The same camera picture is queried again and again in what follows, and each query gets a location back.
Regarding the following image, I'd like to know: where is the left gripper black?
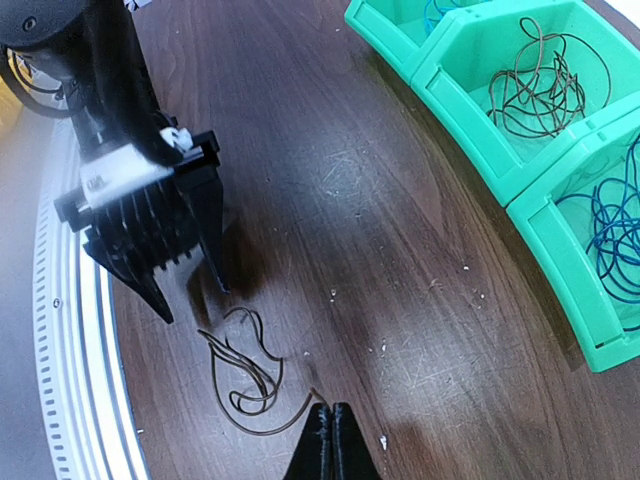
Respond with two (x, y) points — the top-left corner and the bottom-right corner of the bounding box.
(55, 130), (230, 324)

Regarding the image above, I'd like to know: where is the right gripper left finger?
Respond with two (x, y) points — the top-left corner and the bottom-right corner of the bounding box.
(283, 403), (333, 480)

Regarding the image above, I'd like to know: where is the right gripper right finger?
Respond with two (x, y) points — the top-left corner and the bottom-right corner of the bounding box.
(332, 402), (380, 480)

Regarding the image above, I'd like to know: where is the brown wire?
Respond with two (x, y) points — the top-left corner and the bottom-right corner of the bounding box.
(487, 17), (614, 140)
(197, 306), (331, 437)

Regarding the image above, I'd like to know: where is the green bin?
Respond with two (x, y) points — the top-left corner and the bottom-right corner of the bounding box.
(411, 1), (639, 205)
(345, 0), (479, 65)
(507, 110), (639, 372)

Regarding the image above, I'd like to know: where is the light blue wire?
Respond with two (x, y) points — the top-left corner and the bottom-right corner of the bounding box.
(422, 0), (471, 31)

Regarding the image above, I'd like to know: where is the dark blue wire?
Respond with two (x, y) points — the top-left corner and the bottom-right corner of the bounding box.
(554, 134), (640, 334)

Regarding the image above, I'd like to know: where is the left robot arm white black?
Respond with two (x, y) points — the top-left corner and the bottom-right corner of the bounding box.
(1, 1), (228, 323)

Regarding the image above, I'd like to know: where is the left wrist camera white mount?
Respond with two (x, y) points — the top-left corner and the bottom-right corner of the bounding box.
(80, 143), (175, 210)

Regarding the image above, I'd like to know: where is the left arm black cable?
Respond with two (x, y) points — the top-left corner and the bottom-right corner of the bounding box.
(0, 44), (76, 119)

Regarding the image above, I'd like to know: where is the front aluminium rail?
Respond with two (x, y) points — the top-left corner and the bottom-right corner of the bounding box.
(33, 120), (150, 479)

